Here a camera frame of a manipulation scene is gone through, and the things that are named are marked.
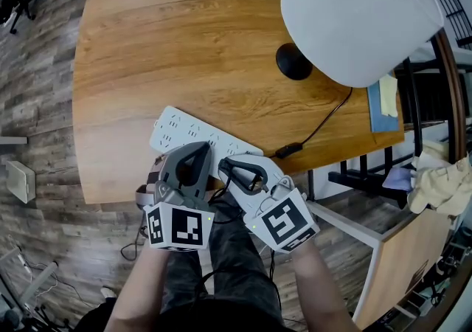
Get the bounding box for beige cloth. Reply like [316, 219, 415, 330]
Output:
[407, 140, 472, 217]

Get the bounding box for person's camouflage trousers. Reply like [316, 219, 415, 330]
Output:
[158, 190, 283, 324]

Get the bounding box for lavender cloth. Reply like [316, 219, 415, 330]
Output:
[381, 166, 417, 193]

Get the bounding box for black railing with wooden rail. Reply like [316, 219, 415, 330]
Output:
[327, 0, 472, 210]

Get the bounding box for blue notebook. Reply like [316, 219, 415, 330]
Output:
[367, 75, 400, 134]

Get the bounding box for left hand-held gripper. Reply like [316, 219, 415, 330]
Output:
[135, 141, 216, 252]

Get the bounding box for person's left forearm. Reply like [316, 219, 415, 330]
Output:
[105, 247, 170, 332]

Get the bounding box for black lamp cable with plug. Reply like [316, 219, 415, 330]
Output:
[208, 86, 354, 225]

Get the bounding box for white table lamp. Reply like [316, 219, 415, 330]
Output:
[275, 0, 445, 89]

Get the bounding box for person's black shirt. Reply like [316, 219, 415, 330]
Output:
[158, 297, 296, 332]

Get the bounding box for white waste bin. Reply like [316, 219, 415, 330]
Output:
[5, 160, 37, 204]

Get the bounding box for wooden desk with white legs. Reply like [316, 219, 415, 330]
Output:
[72, 0, 406, 206]

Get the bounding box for white power strip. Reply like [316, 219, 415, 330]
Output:
[149, 105, 265, 191]

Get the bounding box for black floor cable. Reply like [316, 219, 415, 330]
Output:
[120, 208, 148, 261]

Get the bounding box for white socket block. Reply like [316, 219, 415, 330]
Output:
[14, 252, 32, 276]

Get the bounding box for person's right forearm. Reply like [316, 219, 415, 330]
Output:
[289, 240, 361, 332]

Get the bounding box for yellow sticky note pad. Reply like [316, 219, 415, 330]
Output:
[378, 74, 399, 118]

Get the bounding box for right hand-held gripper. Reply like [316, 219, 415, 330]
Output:
[218, 153, 321, 254]

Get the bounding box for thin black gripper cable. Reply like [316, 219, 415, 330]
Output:
[193, 249, 283, 324]

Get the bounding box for small wooden side table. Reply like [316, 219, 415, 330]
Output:
[352, 208, 464, 331]

